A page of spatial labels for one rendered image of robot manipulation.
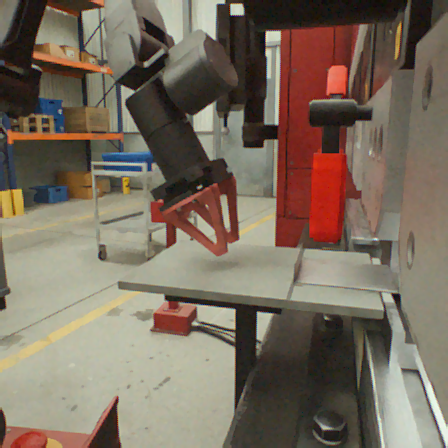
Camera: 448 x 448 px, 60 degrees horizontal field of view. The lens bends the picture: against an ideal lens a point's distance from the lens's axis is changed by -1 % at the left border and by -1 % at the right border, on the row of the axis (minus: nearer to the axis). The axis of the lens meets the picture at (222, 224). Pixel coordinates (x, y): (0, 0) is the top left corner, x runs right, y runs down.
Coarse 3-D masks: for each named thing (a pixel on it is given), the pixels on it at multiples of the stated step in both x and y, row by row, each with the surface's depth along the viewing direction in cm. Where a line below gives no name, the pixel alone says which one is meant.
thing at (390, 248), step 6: (384, 240) 43; (390, 240) 38; (384, 246) 42; (390, 246) 38; (396, 246) 37; (384, 252) 42; (390, 252) 38; (396, 252) 37; (390, 258) 37; (396, 258) 37; (390, 264) 37; (396, 264) 37; (390, 270) 43; (396, 270) 37; (396, 276) 39; (396, 282) 39
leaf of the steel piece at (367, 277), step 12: (300, 252) 45; (300, 264) 46; (312, 264) 46; (324, 264) 46; (336, 264) 46; (348, 264) 46; (360, 264) 46; (384, 264) 46; (300, 276) 42; (312, 276) 42; (324, 276) 42; (336, 276) 42; (348, 276) 42; (360, 276) 42; (372, 276) 42; (384, 276) 42; (348, 288) 39; (360, 288) 39; (372, 288) 39; (384, 288) 39; (396, 288) 39
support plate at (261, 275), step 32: (160, 256) 50; (192, 256) 50; (224, 256) 50; (256, 256) 50; (288, 256) 50; (320, 256) 50; (352, 256) 50; (128, 288) 41; (160, 288) 40; (192, 288) 39; (224, 288) 39; (256, 288) 39; (288, 288) 39; (320, 288) 39
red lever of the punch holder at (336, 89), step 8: (328, 72) 49; (336, 72) 48; (344, 72) 49; (328, 80) 48; (336, 80) 47; (344, 80) 48; (328, 88) 47; (336, 88) 46; (344, 88) 47; (328, 96) 47; (336, 96) 46; (344, 96) 46
